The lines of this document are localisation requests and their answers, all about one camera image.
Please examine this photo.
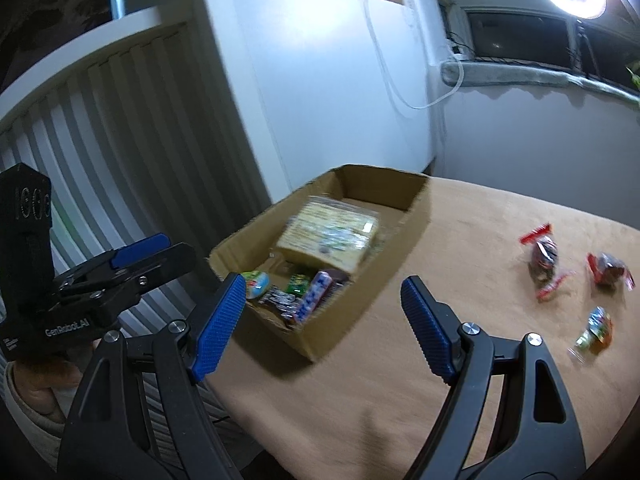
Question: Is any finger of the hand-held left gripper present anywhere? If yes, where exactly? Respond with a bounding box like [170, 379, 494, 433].
[55, 232, 173, 291]
[57, 242, 198, 321]

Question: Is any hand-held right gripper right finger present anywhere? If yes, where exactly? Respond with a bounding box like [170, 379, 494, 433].
[401, 275, 587, 480]

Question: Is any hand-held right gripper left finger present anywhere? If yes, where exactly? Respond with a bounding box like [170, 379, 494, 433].
[56, 272, 247, 480]

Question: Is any green round candy packet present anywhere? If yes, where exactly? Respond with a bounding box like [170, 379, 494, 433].
[240, 270, 272, 302]

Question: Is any cardboard box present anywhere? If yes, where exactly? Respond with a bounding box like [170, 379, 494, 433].
[207, 162, 431, 363]

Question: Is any blue white chocolate bar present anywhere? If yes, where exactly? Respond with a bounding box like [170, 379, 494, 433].
[293, 270, 334, 326]

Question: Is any brown chocolate bar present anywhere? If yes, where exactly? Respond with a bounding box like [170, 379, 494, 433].
[325, 268, 354, 297]

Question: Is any clear wafer pack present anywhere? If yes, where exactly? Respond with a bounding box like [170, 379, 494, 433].
[276, 197, 382, 276]

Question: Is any person's left forearm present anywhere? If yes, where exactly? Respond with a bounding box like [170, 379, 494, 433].
[0, 360, 68, 466]

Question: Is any person's left hand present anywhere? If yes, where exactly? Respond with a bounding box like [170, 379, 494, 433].
[12, 339, 103, 411]

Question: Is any white ribbed panel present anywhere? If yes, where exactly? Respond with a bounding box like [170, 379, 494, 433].
[0, 7, 281, 480]

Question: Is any red wrapped dark candy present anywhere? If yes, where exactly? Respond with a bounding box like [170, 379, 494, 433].
[519, 222, 577, 302]
[586, 251, 636, 292]

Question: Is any green orange candy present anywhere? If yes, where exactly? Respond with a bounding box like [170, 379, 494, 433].
[567, 306, 615, 363]

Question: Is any dark patterned cloth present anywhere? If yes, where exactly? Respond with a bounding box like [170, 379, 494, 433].
[0, 0, 113, 91]

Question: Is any grey sill cloth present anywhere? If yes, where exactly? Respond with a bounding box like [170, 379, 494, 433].
[440, 59, 640, 107]

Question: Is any window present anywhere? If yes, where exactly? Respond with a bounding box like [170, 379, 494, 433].
[435, 0, 640, 88]

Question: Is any light tripod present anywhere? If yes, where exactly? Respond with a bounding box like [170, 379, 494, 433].
[569, 19, 602, 80]

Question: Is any white cable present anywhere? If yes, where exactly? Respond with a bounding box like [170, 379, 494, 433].
[364, 0, 465, 111]

